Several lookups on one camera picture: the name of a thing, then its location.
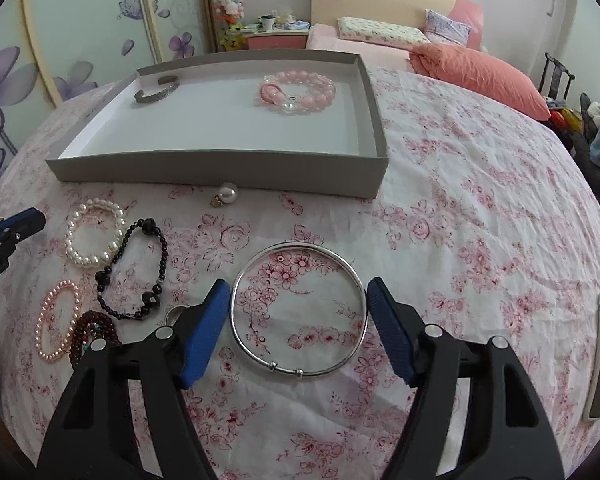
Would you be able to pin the pearl earring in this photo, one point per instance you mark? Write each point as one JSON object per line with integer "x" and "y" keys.
{"x": 227, "y": 193}

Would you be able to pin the floral print pillow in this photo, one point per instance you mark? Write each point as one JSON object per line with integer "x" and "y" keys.
{"x": 380, "y": 30}

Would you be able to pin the white mug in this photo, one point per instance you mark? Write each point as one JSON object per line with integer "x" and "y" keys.
{"x": 267, "y": 22}

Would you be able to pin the plain pink bedsheet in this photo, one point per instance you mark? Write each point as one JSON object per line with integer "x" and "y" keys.
{"x": 325, "y": 40}

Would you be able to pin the pink and beige nightstand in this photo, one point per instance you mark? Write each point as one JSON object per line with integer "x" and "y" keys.
{"x": 275, "y": 41}

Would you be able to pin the small purple pillow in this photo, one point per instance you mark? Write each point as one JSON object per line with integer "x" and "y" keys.
{"x": 450, "y": 30}

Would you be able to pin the folded salmon quilt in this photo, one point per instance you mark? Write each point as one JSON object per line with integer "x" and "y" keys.
{"x": 480, "y": 75}

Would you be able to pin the pink floral bedsheet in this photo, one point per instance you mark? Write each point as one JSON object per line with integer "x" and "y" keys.
{"x": 455, "y": 235}

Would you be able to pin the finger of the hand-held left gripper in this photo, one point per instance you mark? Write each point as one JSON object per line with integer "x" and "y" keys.
{"x": 25, "y": 221}

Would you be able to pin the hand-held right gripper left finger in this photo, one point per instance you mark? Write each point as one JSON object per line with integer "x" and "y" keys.
{"x": 205, "y": 335}

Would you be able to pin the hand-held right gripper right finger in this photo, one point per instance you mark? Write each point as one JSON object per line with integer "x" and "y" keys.
{"x": 390, "y": 330}

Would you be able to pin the thin silver bangle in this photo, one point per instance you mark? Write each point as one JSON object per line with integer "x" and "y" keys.
{"x": 300, "y": 373}

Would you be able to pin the flower print sliding wardrobe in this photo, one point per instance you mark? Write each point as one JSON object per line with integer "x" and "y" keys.
{"x": 80, "y": 20}

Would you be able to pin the grey cardboard tray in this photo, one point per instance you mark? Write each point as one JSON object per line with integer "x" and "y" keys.
{"x": 205, "y": 125}

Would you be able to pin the plush toy display tower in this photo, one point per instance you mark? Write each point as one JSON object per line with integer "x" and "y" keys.
{"x": 227, "y": 5}

